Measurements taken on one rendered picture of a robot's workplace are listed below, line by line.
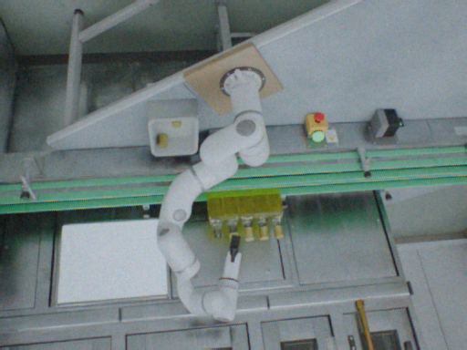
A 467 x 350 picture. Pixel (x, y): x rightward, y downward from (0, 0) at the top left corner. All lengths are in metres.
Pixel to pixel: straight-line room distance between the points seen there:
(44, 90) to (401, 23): 1.62
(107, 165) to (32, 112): 0.62
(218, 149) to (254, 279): 0.69
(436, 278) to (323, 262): 3.72
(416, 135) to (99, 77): 1.48
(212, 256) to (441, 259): 4.13
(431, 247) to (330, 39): 4.38
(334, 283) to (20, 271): 1.22
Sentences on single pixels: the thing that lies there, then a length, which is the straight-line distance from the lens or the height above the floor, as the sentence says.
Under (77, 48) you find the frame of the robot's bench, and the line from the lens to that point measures 2.27.
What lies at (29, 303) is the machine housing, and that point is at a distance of 1.99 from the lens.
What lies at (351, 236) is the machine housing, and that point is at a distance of 2.09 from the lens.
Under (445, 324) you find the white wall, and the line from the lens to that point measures 5.54.
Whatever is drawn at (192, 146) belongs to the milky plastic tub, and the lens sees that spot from 1.85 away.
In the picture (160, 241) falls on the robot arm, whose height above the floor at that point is 1.26.
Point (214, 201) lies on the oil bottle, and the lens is 1.85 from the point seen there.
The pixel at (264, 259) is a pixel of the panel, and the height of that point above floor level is 1.20.
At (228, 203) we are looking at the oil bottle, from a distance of 1.84.
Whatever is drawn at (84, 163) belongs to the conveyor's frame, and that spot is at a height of 0.82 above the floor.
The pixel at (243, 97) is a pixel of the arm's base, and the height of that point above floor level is 0.87.
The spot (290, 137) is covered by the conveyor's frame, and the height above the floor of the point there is 0.81.
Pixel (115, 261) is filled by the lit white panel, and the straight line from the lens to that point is 1.93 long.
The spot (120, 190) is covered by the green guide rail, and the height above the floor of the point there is 0.94.
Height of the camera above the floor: 1.84
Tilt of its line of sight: 29 degrees down
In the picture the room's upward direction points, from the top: 172 degrees clockwise
